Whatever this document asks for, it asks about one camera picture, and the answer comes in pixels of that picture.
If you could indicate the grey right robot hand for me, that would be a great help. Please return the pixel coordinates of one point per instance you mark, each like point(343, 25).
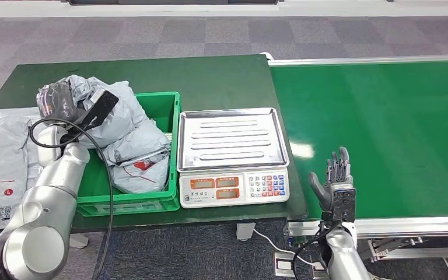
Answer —
point(338, 174)

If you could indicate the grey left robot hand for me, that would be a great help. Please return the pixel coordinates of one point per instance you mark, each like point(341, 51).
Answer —
point(59, 102)

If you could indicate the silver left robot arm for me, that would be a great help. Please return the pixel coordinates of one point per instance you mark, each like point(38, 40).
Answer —
point(50, 193)

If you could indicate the silver floor outlet with plug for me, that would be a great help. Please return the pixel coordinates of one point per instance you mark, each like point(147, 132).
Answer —
point(320, 272)

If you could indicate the green plastic crate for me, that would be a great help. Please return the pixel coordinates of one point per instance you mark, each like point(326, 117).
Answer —
point(162, 104)

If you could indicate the white table leg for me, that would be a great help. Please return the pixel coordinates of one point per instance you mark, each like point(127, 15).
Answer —
point(245, 232)

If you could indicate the white scale with steel tray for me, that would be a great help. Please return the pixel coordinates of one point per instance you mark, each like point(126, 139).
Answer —
point(231, 139)

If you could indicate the white table foot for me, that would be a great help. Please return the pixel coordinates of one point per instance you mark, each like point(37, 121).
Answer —
point(79, 241)

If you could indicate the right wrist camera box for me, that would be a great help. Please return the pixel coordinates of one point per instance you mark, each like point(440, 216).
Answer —
point(343, 205)

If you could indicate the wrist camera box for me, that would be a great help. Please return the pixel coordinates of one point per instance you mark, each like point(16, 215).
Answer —
point(343, 205)
point(100, 108)

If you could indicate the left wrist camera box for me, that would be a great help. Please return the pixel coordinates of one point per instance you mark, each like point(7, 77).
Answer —
point(100, 108)

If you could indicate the green conveyor belt, aluminium frame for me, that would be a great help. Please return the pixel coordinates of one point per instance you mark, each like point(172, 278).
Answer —
point(401, 108)

